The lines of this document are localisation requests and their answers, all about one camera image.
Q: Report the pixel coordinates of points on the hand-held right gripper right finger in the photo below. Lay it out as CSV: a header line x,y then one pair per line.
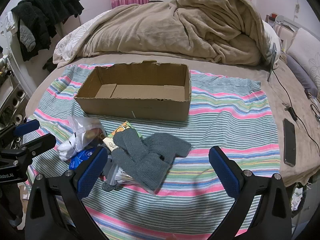
x,y
228,172

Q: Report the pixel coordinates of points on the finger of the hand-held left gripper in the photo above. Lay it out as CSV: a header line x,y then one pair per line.
x,y
37,143
25,128

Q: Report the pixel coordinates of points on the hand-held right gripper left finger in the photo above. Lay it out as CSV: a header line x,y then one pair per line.
x,y
88,175

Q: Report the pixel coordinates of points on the blue plastic packet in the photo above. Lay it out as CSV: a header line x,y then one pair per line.
x,y
81,158

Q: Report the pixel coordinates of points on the clear zip bag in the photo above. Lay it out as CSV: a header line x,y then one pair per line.
x,y
122,177

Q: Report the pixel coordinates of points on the clear plastic bag with items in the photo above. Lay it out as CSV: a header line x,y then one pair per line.
x,y
82,137

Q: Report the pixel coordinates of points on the grey knitted glove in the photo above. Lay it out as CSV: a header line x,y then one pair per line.
x,y
130,142
160,160

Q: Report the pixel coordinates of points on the colourful cartoon tissue packet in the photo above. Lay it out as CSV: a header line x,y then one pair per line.
x,y
123,129

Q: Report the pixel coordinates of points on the cardboard box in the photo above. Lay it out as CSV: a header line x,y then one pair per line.
x,y
135,90

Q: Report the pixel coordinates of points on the shoe rack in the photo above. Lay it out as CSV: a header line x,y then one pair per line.
x,y
11,90

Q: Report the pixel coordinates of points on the striped cloth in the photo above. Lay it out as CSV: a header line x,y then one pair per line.
x,y
200,135

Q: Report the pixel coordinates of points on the black smartphone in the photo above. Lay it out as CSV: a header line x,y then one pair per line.
x,y
289,142

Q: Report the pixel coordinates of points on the white floral quilt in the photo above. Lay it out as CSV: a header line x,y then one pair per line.
x,y
72,40

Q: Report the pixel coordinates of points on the black clothes on rack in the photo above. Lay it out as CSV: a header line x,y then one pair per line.
x,y
42,12

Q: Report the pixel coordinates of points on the phone stand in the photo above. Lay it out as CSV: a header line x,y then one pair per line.
x,y
272,60

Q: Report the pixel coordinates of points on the grey pillow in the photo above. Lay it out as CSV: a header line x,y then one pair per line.
x,y
300,72

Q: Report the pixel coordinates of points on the white floral pillow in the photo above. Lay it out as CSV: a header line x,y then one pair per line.
x,y
305,47

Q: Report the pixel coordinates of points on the beige fleece blanket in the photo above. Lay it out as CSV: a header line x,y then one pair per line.
x,y
180,27

